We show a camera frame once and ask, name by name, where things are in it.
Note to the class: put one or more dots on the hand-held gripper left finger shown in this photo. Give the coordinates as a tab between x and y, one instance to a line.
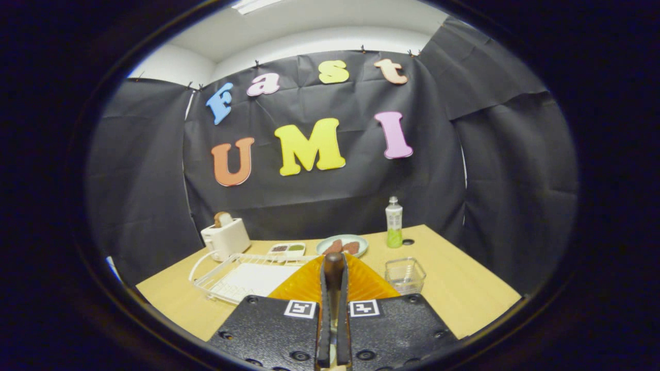
323	330

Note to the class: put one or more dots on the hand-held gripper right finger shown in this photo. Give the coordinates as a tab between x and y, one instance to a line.
344	335

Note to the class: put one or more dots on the white two-compartment sauce dish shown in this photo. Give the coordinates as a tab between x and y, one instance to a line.
287	252

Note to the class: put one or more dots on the pale green food plate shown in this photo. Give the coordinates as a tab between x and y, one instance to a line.
362	242

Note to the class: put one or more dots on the brown meat slice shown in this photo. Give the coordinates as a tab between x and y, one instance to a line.
351	247
334	246

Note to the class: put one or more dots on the clear bottle with green drink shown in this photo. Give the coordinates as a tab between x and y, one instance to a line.
394	221

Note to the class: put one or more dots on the white toaster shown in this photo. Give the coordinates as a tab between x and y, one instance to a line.
227	239

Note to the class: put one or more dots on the brown bread slice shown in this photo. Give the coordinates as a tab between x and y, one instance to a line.
223	219

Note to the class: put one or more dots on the glowing blue screen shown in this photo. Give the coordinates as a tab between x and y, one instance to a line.
113	268

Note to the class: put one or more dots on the ceiling light panel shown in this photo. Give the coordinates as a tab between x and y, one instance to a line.
255	5

